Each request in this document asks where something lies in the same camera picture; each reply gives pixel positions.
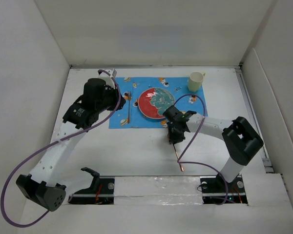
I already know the copper fork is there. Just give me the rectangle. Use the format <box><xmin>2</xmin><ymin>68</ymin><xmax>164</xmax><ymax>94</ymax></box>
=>
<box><xmin>127</xmin><ymin>91</ymin><xmax>132</xmax><ymax>124</ymax></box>

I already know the blue astronaut print cloth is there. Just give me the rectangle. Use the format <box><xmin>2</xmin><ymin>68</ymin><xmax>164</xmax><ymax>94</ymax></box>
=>
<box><xmin>108</xmin><ymin>77</ymin><xmax>210</xmax><ymax>129</ymax></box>

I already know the red and teal plate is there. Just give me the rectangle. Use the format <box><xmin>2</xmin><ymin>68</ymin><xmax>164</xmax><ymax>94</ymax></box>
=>
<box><xmin>138</xmin><ymin>88</ymin><xmax>175</xmax><ymax>120</ymax></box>

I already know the copper spoon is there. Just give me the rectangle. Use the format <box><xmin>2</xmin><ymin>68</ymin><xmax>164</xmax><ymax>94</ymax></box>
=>
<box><xmin>172</xmin><ymin>144</ymin><xmax>184</xmax><ymax>172</ymax></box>

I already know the pale yellow mug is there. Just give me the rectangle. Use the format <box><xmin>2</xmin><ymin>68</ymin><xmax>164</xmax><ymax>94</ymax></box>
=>
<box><xmin>188</xmin><ymin>71</ymin><xmax>206</xmax><ymax>92</ymax></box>

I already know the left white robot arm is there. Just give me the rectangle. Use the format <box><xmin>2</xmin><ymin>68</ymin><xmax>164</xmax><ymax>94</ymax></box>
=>
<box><xmin>16</xmin><ymin>77</ymin><xmax>125</xmax><ymax>212</ymax></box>

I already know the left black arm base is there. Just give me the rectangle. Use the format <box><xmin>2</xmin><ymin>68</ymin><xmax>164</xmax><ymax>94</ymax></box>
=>
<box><xmin>68</xmin><ymin>167</ymin><xmax>115</xmax><ymax>205</ymax></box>

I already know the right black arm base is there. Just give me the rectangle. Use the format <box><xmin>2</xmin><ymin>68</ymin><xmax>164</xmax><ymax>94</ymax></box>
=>
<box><xmin>197</xmin><ymin>175</ymin><xmax>248</xmax><ymax>205</ymax></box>

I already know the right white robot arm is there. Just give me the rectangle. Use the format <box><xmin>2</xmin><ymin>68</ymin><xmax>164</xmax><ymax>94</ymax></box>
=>
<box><xmin>164</xmin><ymin>105</ymin><xmax>264</xmax><ymax>192</ymax></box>

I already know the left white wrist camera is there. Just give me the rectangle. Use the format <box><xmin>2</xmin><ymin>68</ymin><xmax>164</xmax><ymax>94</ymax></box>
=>
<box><xmin>98</xmin><ymin>68</ymin><xmax>117</xmax><ymax>78</ymax></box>

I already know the metal rail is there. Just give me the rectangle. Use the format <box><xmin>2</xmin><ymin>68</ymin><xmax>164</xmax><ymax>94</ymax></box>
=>
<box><xmin>73</xmin><ymin>192</ymin><xmax>246</xmax><ymax>198</ymax></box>

